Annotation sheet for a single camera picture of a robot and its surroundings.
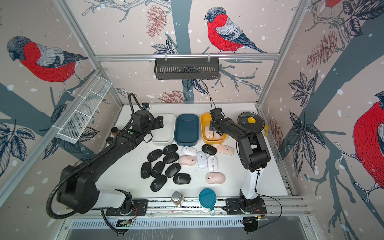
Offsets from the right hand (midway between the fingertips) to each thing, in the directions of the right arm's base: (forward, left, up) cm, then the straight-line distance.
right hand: (217, 124), depth 101 cm
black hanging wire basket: (+33, +23, +22) cm, 46 cm away
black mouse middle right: (-31, +27, -4) cm, 42 cm away
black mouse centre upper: (-24, +29, -4) cm, 38 cm away
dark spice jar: (-17, +67, +4) cm, 69 cm away
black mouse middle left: (-31, +36, -4) cm, 47 cm away
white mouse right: (-26, +4, -4) cm, 27 cm away
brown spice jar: (-11, +66, +5) cm, 67 cm away
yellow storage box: (+8, +8, -4) cm, 12 cm away
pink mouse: (-25, +19, -3) cm, 32 cm away
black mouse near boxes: (-17, +6, -4) cm, 19 cm away
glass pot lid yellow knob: (+5, -22, +7) cm, 24 cm away
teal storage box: (-3, +21, -4) cm, 22 cm away
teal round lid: (-46, +7, +1) cm, 46 cm away
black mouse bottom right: (-36, +21, -4) cm, 42 cm away
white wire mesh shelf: (-17, +82, +16) cm, 85 cm away
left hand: (-7, +35, +17) cm, 40 cm away
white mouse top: (-18, +18, -4) cm, 26 cm away
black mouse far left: (-32, +42, -3) cm, 53 cm away
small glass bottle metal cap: (-47, +21, +5) cm, 52 cm away
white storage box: (-8, +35, -4) cm, 36 cm away
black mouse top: (-18, +31, -3) cm, 36 cm away
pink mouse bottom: (-35, +3, -4) cm, 35 cm away
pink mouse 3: (-6, +6, -4) cm, 9 cm away
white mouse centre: (-25, +10, -4) cm, 27 cm away
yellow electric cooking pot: (-4, -22, +7) cm, 23 cm away
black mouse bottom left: (-39, +34, -4) cm, 51 cm away
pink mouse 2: (-17, -5, -4) cm, 18 cm away
